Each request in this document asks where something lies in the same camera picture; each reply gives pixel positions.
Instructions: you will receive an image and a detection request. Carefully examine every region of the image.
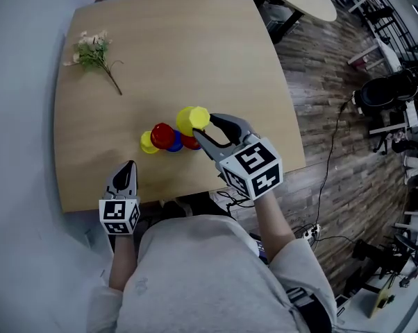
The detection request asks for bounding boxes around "white desk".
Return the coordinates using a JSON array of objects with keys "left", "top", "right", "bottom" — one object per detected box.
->
[{"left": 347, "top": 36, "right": 403, "bottom": 72}]

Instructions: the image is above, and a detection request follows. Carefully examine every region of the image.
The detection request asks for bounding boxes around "tan wooden board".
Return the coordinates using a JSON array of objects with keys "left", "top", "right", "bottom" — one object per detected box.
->
[{"left": 368, "top": 275, "right": 397, "bottom": 321}]

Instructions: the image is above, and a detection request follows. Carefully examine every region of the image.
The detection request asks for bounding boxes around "black strap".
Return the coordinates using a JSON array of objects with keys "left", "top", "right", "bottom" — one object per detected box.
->
[{"left": 285, "top": 288, "right": 335, "bottom": 333}]

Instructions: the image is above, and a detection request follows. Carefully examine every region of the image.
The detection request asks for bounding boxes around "person's grey shirt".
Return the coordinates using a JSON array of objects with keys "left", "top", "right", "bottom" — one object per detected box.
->
[{"left": 85, "top": 215, "right": 338, "bottom": 333}]

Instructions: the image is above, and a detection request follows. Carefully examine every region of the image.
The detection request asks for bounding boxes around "black stroller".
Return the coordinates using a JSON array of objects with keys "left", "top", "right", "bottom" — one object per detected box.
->
[{"left": 353, "top": 71, "right": 418, "bottom": 116}]

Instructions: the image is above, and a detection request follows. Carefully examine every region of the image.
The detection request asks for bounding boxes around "blue paper cup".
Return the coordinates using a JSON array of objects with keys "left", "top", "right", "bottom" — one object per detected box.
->
[{"left": 166, "top": 129, "right": 185, "bottom": 153}]

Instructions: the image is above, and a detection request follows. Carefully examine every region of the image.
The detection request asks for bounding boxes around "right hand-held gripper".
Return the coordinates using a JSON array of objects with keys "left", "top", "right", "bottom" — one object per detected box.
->
[{"left": 192, "top": 112, "right": 284, "bottom": 202}]

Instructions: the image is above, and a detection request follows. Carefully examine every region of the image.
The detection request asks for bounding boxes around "black cable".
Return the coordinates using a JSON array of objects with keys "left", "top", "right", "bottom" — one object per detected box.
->
[{"left": 312, "top": 95, "right": 352, "bottom": 227}]

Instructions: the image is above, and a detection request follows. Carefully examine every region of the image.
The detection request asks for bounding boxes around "black railing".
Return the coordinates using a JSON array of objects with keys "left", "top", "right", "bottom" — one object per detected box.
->
[{"left": 358, "top": 0, "right": 418, "bottom": 65}]

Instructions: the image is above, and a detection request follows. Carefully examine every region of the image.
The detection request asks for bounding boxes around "person's right forearm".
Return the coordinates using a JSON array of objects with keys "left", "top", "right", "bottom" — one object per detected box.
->
[{"left": 252, "top": 189, "right": 299, "bottom": 266}]

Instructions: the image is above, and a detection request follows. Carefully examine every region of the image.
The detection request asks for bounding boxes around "white power strip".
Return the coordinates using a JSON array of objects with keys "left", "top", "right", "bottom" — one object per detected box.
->
[{"left": 301, "top": 223, "right": 323, "bottom": 242}]

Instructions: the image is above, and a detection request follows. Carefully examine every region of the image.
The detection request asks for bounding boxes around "person's left forearm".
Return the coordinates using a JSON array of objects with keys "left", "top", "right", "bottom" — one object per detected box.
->
[{"left": 108, "top": 232, "right": 140, "bottom": 291}]

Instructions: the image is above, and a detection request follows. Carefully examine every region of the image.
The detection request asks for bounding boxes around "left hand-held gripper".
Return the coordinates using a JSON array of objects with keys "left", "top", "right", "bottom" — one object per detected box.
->
[{"left": 98, "top": 160, "right": 142, "bottom": 237}]

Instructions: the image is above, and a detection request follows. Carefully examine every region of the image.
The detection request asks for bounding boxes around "yellow paper cup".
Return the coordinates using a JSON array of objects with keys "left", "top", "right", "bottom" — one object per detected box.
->
[
  {"left": 175, "top": 105, "right": 211, "bottom": 135},
  {"left": 140, "top": 130, "right": 160, "bottom": 155}
]

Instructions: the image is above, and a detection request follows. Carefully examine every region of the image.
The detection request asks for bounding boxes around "red paper cup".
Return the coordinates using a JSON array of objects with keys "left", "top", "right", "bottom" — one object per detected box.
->
[
  {"left": 150, "top": 123, "right": 176, "bottom": 150},
  {"left": 180, "top": 133, "right": 203, "bottom": 151}
]

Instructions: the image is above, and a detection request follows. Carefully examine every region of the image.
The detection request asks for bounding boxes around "artificial flower sprig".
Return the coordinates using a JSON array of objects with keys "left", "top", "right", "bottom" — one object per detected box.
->
[{"left": 62, "top": 29, "right": 124, "bottom": 96}]

